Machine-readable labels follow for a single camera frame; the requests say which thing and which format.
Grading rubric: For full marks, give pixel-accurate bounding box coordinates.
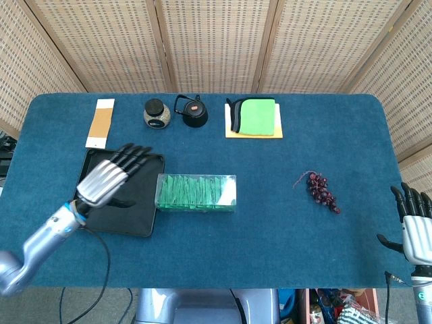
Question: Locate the pink bin of snack packages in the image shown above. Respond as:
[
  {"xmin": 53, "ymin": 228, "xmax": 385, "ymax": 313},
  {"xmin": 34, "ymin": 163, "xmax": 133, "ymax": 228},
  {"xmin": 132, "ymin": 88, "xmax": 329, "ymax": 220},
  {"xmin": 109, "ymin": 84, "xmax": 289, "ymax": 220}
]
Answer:
[{"xmin": 296, "ymin": 288, "xmax": 381, "ymax": 324}]

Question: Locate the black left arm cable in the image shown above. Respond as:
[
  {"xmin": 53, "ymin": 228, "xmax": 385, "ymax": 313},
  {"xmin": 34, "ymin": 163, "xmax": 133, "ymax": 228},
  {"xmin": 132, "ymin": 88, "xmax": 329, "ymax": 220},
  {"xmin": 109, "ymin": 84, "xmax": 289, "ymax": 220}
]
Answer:
[{"xmin": 80, "ymin": 225, "xmax": 112, "ymax": 324}]

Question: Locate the glass jar black lid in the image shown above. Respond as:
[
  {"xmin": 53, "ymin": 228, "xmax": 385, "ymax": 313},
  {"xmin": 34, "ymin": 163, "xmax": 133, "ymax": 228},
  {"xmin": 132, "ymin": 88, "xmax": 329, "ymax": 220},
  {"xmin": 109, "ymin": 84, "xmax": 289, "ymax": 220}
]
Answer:
[{"xmin": 143, "ymin": 98, "xmax": 171, "ymax": 130}]

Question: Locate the grey microfiber cloth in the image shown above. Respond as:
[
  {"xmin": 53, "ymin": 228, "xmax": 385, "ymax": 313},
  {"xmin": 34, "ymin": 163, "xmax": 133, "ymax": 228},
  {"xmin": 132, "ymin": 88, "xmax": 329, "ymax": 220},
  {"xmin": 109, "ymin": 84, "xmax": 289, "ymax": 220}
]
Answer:
[{"xmin": 230, "ymin": 100, "xmax": 244, "ymax": 132}]

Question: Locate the black plastic tray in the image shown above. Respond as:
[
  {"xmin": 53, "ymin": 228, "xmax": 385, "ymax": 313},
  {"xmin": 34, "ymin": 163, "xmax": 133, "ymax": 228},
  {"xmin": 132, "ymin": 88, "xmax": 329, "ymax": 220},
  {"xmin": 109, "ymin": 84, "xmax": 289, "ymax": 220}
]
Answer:
[{"xmin": 72, "ymin": 148, "xmax": 167, "ymax": 238}]

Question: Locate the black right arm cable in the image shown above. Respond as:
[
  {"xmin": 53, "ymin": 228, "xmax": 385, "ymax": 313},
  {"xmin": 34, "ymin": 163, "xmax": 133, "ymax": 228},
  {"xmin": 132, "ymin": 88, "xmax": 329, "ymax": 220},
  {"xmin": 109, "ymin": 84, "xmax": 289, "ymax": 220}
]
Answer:
[{"xmin": 384, "ymin": 271, "xmax": 414, "ymax": 324}]

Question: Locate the black white striped bag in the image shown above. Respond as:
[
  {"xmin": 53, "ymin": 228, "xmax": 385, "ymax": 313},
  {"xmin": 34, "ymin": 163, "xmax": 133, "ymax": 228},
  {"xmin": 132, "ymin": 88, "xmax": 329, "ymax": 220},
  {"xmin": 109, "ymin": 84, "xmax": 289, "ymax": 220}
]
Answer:
[{"xmin": 337, "ymin": 302, "xmax": 376, "ymax": 324}]

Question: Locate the green microfiber cloth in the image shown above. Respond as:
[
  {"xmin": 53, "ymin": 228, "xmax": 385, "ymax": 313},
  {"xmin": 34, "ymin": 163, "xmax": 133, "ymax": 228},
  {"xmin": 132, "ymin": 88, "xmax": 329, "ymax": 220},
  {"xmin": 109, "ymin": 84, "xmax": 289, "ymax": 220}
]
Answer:
[{"xmin": 237, "ymin": 97, "xmax": 276, "ymax": 137}]

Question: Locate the black cast iron teapot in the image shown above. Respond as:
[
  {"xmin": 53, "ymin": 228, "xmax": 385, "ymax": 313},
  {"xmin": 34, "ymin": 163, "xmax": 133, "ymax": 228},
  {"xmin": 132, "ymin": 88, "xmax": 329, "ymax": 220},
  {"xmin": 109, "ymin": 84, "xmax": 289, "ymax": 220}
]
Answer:
[{"xmin": 173, "ymin": 94, "xmax": 209, "ymax": 129}]

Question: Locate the green foil sachets row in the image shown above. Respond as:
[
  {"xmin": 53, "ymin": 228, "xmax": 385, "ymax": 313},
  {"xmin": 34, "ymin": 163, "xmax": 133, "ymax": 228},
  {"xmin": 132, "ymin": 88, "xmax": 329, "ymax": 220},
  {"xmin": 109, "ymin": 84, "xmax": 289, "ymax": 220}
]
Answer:
[{"xmin": 158, "ymin": 175, "xmax": 227, "ymax": 209}]

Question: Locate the transparent plastic box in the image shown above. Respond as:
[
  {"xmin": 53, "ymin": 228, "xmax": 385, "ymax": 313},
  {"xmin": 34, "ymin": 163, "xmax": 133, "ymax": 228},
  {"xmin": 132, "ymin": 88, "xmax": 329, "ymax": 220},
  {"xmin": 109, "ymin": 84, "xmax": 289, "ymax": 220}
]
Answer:
[{"xmin": 154, "ymin": 173, "xmax": 238, "ymax": 215}]

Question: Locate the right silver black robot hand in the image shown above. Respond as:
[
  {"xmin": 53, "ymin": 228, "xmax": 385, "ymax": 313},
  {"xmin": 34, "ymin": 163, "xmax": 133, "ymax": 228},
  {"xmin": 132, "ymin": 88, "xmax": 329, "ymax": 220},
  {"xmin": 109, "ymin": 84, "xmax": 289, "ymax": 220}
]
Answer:
[{"xmin": 377, "ymin": 182, "xmax": 432, "ymax": 267}]

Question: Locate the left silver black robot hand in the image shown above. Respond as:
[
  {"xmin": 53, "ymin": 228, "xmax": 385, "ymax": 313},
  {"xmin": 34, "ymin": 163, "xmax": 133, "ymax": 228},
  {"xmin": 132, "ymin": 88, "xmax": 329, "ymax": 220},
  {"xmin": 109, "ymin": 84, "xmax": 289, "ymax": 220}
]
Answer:
[{"xmin": 74, "ymin": 143, "xmax": 155, "ymax": 217}]

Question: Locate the silver robot torso base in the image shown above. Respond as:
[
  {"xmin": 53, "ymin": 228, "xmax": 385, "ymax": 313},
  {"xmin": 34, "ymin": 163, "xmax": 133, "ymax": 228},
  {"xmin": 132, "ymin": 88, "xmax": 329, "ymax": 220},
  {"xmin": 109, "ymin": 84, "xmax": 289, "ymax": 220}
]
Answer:
[{"xmin": 134, "ymin": 288, "xmax": 281, "ymax": 324}]

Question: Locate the white brown paper card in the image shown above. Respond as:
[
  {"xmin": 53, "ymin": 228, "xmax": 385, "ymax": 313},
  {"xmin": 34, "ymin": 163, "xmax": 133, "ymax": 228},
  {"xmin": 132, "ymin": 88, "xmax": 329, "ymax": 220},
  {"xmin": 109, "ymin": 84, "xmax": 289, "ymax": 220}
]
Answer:
[{"xmin": 85, "ymin": 98, "xmax": 116, "ymax": 149}]

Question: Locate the black equipment pile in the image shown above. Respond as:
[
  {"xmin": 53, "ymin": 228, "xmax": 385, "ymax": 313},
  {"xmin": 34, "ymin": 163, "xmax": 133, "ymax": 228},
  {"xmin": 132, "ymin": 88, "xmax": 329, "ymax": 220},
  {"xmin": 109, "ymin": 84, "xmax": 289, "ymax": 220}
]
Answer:
[{"xmin": 0, "ymin": 133, "xmax": 17, "ymax": 178}]

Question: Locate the black floor cable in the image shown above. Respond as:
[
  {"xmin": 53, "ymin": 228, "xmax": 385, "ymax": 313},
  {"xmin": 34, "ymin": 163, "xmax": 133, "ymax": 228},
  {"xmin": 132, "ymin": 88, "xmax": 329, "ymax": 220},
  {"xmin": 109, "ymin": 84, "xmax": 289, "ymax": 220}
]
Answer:
[{"xmin": 59, "ymin": 286, "xmax": 136, "ymax": 324}]

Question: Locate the yellow flat sponge cloth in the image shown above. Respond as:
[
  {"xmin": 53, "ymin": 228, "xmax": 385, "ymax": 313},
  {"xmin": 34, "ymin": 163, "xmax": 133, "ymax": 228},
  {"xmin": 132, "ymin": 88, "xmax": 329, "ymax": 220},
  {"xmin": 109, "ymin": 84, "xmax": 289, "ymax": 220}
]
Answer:
[{"xmin": 225, "ymin": 121, "xmax": 284, "ymax": 139}]

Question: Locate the purple artificial grape bunch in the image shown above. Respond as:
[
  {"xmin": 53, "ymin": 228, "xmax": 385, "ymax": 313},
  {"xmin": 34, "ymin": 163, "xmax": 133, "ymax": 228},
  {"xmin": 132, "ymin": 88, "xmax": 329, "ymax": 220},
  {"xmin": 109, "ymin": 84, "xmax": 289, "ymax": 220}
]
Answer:
[{"xmin": 292, "ymin": 171, "xmax": 342, "ymax": 215}]

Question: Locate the woven folding screen panel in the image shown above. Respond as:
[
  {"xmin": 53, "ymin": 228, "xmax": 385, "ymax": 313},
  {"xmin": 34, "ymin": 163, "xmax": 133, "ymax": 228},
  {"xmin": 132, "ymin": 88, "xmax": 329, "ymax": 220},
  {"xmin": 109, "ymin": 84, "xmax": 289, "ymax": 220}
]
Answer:
[
  {"xmin": 256, "ymin": 0, "xmax": 416, "ymax": 94},
  {"xmin": 153, "ymin": 0, "xmax": 281, "ymax": 94},
  {"xmin": 0, "ymin": 0, "xmax": 88, "ymax": 136},
  {"xmin": 25, "ymin": 0, "xmax": 176, "ymax": 94},
  {"xmin": 349, "ymin": 0, "xmax": 432, "ymax": 190}
]

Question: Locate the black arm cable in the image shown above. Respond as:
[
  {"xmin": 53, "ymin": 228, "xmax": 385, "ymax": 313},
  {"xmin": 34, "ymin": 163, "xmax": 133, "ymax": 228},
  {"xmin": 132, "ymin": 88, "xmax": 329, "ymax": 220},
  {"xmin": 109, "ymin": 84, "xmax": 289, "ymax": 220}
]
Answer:
[
  {"xmin": 80, "ymin": 225, "xmax": 112, "ymax": 324},
  {"xmin": 384, "ymin": 271, "xmax": 414, "ymax": 324}
]

